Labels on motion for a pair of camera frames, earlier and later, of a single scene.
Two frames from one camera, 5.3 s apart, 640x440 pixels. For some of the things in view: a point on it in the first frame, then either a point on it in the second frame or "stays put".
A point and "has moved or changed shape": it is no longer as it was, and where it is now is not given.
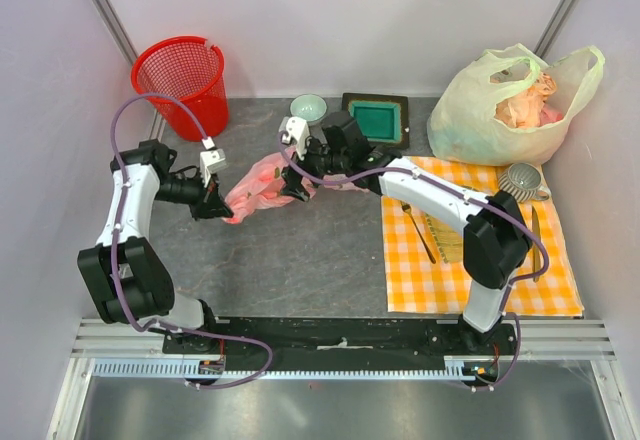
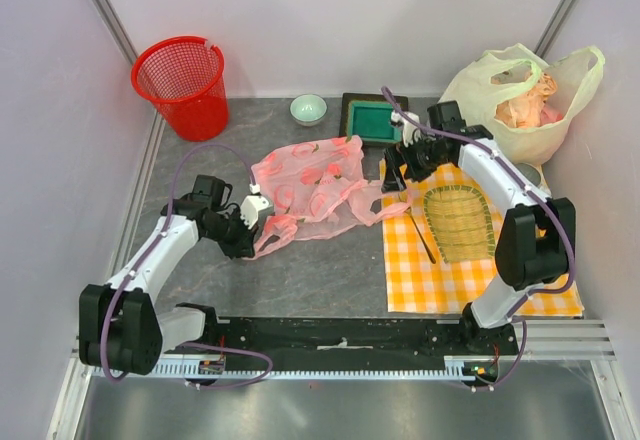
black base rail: [340, 340] stays put
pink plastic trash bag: [261, 186] has moved or changed shape
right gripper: [292, 184] to [395, 156]
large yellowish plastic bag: [507, 107] stays put
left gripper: [215, 205] to [243, 247]
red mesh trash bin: [191, 70] stays put
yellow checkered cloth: [419, 282] stays put
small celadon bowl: [311, 107] stays put
